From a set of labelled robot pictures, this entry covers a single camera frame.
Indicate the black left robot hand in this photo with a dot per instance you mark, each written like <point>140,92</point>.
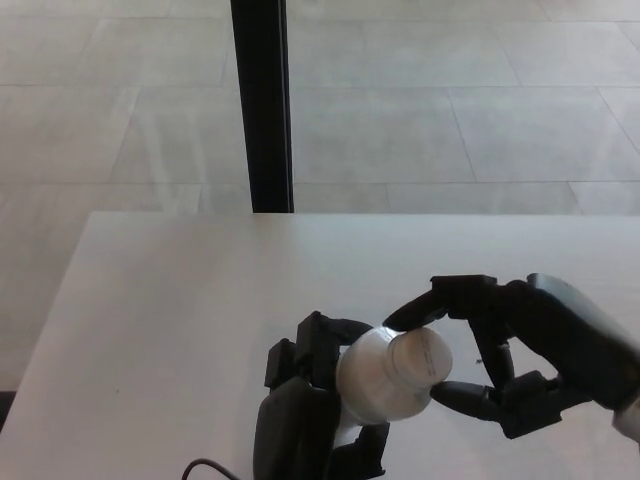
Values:
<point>290,430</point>

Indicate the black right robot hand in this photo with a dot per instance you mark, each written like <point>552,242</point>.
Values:
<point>565,340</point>

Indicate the white plastic bottle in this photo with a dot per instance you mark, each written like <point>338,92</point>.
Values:
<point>367,380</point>

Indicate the white screw cap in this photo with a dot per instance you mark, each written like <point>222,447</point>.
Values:
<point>425,357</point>

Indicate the black vertical window post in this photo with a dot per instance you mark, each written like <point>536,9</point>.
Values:
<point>262,105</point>

